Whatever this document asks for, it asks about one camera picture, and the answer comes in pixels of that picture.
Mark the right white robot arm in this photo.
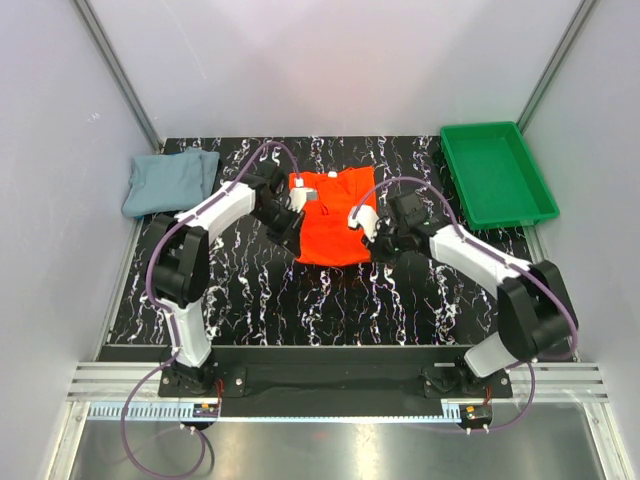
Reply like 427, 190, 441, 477
348, 193, 578, 397

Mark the orange connector block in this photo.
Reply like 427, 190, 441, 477
461, 404, 493, 424
194, 403, 220, 418

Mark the green plastic tray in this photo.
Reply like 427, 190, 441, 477
440, 121, 560, 231

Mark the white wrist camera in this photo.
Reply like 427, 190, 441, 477
288, 175, 318, 213
347, 204, 379, 242

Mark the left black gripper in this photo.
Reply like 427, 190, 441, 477
252, 201, 306, 259

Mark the orange t shirt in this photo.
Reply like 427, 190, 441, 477
297, 166, 375, 267

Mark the left orange connector block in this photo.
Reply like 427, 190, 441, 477
194, 403, 220, 418

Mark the white slotted cable duct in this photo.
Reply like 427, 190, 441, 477
88, 402, 219, 422

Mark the aluminium frame rail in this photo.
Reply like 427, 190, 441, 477
67, 362, 608, 403

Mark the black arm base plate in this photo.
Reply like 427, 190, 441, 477
159, 346, 513, 420

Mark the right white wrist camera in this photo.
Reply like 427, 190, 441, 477
347, 204, 379, 242

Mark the right orange connector block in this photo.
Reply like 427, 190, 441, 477
461, 404, 493, 424

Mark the folded grey-blue t shirt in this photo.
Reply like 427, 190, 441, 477
121, 147, 220, 218

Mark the black marbled table mat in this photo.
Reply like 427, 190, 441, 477
107, 134, 569, 347

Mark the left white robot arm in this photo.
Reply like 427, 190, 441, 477
145, 161, 317, 396

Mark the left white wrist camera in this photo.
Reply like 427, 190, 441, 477
288, 175, 318, 213

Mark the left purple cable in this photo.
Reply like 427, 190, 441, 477
121, 141, 304, 476

